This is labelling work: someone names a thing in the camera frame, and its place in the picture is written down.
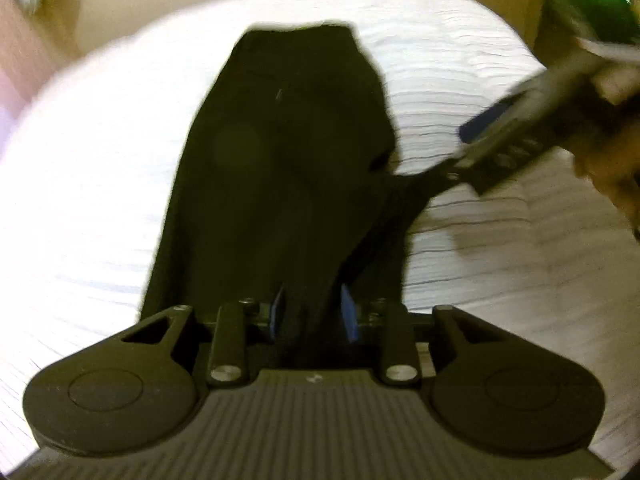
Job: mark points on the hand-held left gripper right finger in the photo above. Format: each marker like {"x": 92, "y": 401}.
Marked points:
{"x": 350, "y": 315}

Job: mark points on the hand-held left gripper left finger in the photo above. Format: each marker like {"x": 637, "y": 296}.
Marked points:
{"x": 226, "y": 345}

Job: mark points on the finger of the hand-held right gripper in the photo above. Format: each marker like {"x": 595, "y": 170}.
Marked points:
{"x": 487, "y": 120}
{"x": 500, "y": 155}

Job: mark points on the black garment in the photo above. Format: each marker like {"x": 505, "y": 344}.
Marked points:
{"x": 280, "y": 160}

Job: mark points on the person's right hand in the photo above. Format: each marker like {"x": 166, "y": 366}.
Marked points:
{"x": 612, "y": 182}

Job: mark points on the bed with striped sheet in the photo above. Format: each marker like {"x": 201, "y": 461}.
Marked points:
{"x": 100, "y": 185}

